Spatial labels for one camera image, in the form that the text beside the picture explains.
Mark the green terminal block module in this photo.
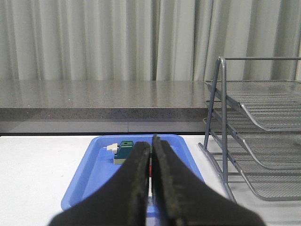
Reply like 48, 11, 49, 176
104, 140, 134, 165

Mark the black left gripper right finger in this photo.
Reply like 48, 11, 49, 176
152, 135, 265, 226

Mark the mesh tray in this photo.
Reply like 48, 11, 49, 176
206, 100, 301, 175
203, 117, 301, 202
205, 80, 301, 132

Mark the grey stone counter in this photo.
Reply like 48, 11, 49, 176
0, 80, 209, 134

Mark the grey metal rack frame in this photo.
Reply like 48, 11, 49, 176
198, 56, 301, 204

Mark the blue plastic tray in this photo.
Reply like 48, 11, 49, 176
61, 134, 203, 210

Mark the red emergency stop button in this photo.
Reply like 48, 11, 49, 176
148, 164, 152, 197

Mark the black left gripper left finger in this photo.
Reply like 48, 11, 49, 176
49, 142, 151, 226

